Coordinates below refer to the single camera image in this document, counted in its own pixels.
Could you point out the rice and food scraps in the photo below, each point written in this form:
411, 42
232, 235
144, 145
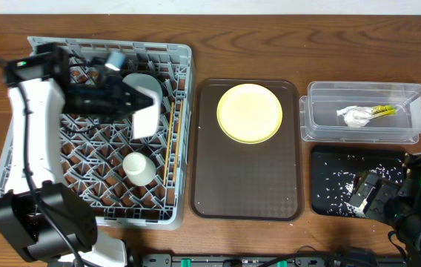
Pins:
351, 193

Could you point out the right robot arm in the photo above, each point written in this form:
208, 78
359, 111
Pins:
395, 204

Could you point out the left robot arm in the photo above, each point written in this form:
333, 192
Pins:
40, 216

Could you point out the green snack wrapper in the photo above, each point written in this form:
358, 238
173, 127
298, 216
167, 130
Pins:
382, 110

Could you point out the brown serving tray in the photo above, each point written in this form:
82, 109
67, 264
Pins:
232, 180

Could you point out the clear plastic bin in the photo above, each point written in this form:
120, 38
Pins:
320, 122

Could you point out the grey plastic dish rack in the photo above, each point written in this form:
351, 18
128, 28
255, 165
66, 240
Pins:
92, 151

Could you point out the light blue bowl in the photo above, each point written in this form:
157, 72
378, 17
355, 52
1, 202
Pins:
146, 81

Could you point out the yellow plate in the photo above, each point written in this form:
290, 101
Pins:
249, 113

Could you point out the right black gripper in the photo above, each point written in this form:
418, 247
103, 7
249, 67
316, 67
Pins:
385, 190

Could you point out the black tray bin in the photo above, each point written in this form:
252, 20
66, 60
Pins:
329, 178

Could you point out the white tissue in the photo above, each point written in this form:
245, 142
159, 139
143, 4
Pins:
356, 117

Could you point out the white cup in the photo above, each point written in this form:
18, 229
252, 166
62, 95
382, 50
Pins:
140, 170

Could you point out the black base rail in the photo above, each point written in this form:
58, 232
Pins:
305, 256

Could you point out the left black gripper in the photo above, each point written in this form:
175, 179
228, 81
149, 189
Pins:
109, 103

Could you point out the wooden chopstick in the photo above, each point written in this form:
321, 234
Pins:
177, 142
167, 155

